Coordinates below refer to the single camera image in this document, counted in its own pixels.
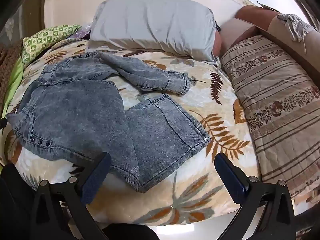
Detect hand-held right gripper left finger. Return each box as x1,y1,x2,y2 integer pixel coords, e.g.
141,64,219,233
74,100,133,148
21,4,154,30
29,152,112,240

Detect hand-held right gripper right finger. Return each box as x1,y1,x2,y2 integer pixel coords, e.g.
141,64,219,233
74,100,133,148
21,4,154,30
214,152,297,240

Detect grey acid-wash denim pants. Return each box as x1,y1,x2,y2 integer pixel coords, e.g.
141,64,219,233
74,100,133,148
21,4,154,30
6,51,212,193

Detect leaf print fleece blanket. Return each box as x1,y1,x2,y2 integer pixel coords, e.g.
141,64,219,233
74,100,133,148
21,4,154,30
0,39,263,227

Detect person's dark clothing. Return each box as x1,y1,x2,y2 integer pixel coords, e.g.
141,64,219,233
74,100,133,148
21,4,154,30
0,164,160,240

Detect striped floral beige quilt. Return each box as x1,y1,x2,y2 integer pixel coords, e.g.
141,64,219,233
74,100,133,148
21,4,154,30
220,35,320,205

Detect lime green sheet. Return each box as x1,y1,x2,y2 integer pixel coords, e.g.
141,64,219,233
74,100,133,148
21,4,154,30
0,55,24,120

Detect purple cloth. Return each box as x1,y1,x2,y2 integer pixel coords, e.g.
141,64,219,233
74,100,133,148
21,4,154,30
72,24,93,40

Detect brown patterned cloth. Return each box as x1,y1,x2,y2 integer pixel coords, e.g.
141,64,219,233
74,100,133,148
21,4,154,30
0,45,23,100

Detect green patterned pillow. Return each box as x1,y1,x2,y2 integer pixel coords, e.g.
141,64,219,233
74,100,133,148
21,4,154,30
21,24,82,68

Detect grey pillow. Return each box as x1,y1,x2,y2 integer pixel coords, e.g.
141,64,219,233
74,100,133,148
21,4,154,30
86,0,222,65

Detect grey crumpled rag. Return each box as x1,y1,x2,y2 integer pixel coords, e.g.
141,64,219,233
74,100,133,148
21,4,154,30
276,13,314,53

